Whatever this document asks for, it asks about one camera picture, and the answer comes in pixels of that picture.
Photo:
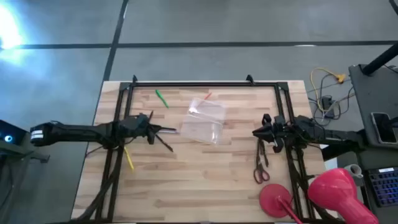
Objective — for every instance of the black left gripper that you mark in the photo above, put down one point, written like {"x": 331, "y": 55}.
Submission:
{"x": 135, "y": 126}

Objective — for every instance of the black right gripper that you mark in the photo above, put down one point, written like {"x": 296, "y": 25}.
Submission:
{"x": 284, "y": 130}

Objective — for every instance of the silver pen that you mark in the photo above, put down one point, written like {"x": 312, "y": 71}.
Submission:
{"x": 169, "y": 132}

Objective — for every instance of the green pen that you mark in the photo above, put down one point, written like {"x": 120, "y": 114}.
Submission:
{"x": 162, "y": 99}

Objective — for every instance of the clear plastic supply box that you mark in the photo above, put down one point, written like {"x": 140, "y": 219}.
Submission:
{"x": 203, "y": 124}

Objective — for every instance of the orange pencil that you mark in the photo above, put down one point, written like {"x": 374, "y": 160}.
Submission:
{"x": 208, "y": 96}

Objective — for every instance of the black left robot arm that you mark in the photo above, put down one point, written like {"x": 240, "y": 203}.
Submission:
{"x": 77, "y": 130}

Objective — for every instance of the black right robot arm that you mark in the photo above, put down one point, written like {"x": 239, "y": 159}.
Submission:
{"x": 335, "y": 135}

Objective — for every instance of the yellow pen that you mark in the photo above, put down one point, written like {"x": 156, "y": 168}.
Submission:
{"x": 129, "y": 158}

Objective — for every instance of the black power adapter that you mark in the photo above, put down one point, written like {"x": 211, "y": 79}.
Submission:
{"x": 327, "y": 102}

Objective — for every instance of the red desk lamp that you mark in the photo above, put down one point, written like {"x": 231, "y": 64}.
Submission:
{"x": 335, "y": 189}

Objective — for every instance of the grey cup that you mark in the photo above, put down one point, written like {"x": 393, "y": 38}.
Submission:
{"x": 357, "y": 177}

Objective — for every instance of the grey side table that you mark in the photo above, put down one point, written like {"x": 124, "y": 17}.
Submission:
{"x": 367, "y": 93}

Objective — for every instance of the dark grey desk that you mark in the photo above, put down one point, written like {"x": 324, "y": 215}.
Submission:
{"x": 373, "y": 155}

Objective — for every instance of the black smartphone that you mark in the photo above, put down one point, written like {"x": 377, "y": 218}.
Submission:
{"x": 384, "y": 127}

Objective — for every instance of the grey equipment stand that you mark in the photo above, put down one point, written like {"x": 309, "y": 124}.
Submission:
{"x": 31, "y": 154}

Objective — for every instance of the black pole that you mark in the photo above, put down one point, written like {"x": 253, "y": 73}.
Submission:
{"x": 379, "y": 60}

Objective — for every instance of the backlit laptop keyboard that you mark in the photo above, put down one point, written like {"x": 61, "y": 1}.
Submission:
{"x": 385, "y": 188}

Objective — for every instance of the black device with blue light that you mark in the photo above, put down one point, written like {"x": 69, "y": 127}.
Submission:
{"x": 12, "y": 130}

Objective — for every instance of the black metal frame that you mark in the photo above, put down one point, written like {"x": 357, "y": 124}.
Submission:
{"x": 202, "y": 84}

